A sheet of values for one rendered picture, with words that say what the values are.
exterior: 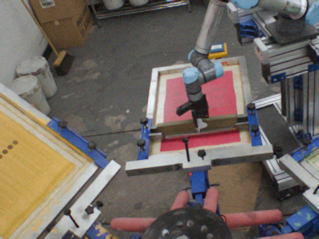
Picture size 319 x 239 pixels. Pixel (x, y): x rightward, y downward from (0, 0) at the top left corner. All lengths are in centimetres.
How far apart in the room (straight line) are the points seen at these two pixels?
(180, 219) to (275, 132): 186
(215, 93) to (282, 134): 91
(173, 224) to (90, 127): 265
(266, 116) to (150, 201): 111
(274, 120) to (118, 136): 140
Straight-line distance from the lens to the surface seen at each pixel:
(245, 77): 235
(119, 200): 320
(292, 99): 279
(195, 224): 133
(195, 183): 177
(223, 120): 201
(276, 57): 221
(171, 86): 245
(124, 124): 378
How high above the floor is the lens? 241
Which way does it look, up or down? 40 degrees down
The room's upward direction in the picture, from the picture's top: 12 degrees counter-clockwise
